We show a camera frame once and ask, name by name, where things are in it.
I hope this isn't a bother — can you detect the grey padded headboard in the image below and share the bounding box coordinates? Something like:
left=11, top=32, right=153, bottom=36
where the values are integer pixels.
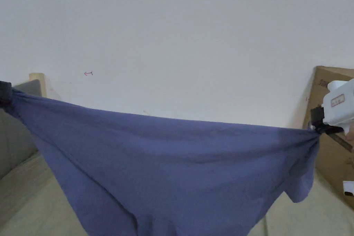
left=0, top=79, right=43, bottom=181

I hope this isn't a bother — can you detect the brown cardboard carton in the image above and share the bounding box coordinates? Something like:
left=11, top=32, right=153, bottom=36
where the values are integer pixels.
left=302, top=66, right=354, bottom=209

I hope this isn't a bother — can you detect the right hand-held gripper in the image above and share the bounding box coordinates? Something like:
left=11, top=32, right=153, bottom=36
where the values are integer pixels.
left=310, top=79, right=354, bottom=153

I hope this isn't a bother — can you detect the person's right hand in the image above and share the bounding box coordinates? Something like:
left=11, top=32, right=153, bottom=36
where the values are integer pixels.
left=344, top=123, right=354, bottom=142

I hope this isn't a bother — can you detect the dark blue shirt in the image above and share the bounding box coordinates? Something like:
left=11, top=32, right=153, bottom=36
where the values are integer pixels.
left=6, top=88, right=321, bottom=236

